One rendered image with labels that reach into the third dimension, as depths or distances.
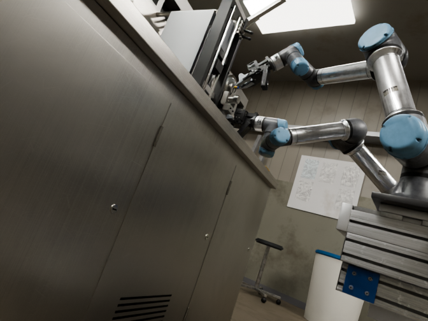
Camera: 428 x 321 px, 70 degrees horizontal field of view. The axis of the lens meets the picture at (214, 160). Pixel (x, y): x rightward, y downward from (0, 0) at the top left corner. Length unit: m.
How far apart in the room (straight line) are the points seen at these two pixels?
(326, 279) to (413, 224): 2.68
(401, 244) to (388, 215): 0.09
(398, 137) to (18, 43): 0.92
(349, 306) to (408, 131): 2.89
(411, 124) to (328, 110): 4.14
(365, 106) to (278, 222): 2.11
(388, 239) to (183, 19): 1.19
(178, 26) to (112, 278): 1.10
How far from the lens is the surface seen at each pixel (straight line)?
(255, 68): 1.62
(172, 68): 0.76
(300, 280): 4.51
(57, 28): 0.60
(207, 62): 1.19
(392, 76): 1.18
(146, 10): 1.63
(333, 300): 3.69
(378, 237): 1.07
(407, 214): 1.08
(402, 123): 1.03
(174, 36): 1.49
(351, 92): 5.22
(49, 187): 0.62
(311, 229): 4.54
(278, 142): 1.32
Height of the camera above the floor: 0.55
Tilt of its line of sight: 12 degrees up
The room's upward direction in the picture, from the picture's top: 20 degrees clockwise
